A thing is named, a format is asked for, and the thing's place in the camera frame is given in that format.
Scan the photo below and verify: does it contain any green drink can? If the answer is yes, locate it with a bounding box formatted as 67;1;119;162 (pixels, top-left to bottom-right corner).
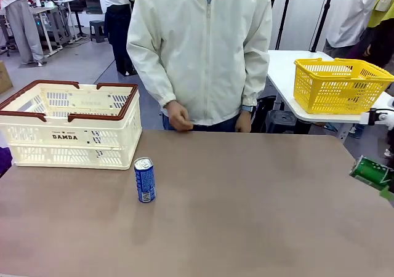
349;155;394;195

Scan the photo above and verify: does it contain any blue drink can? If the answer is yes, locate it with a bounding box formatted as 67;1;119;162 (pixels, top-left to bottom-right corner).
134;156;157;203

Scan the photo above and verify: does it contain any person's right forearm cream sleeve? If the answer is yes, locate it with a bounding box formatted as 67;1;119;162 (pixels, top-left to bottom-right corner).
126;39;178;108

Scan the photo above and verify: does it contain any person's left forearm cream sleeve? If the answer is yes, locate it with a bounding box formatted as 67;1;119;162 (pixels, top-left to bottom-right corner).
241;42;273;113

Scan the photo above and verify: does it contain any yellow plastic shopping basket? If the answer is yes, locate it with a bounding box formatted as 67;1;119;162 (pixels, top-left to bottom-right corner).
293;57;394;115

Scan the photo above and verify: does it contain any cream plastic folding shopping basket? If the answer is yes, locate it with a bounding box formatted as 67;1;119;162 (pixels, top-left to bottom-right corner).
0;79;143;171

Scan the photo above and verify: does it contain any person's left hand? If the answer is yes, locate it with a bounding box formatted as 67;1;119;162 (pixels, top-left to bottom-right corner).
235;110;254;133

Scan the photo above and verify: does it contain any person's right hand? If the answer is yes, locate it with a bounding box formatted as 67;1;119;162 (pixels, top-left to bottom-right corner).
167;100;194;132

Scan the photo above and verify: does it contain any black round stool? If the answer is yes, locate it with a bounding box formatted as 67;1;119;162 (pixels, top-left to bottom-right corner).
267;110;298;134

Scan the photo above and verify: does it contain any white side table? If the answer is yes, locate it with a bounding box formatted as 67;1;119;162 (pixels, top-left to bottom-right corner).
266;49;394;142

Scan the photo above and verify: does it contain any bystander in white shirt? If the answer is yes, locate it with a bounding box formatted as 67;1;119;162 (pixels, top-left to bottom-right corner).
322;0;381;59

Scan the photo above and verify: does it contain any bystander in yellow vest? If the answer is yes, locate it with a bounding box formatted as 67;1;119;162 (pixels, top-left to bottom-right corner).
353;0;394;74

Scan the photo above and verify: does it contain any black tripod pole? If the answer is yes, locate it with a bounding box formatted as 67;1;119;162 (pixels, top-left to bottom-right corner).
310;0;336;53
275;0;293;50

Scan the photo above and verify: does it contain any person in cream zip jacket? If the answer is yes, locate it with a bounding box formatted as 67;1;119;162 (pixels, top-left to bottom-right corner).
126;0;274;133

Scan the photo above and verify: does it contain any bystander in dark trousers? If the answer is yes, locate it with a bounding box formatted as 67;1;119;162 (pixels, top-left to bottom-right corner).
94;0;137;76

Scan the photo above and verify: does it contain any dark grey plastic stool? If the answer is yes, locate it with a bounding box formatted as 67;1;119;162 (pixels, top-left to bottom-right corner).
89;20;109;44

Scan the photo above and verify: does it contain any black computer monitor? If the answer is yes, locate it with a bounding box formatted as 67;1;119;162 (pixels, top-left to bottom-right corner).
83;0;104;15

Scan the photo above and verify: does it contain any purple cloth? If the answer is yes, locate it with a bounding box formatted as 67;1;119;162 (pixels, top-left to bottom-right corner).
0;146;14;178

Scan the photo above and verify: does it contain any white standing desk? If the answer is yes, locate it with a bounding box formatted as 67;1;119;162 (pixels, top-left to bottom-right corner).
29;0;78;58

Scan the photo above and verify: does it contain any bystander in grey trousers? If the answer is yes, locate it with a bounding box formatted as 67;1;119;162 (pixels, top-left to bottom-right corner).
0;0;46;66

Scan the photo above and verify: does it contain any brown cardboard box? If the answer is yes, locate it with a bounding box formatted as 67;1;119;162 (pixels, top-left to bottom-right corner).
0;60;14;95

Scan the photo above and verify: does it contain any brown plastic basket handle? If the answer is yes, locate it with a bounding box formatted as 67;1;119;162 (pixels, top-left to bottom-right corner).
0;79;80;122
67;82;139;122

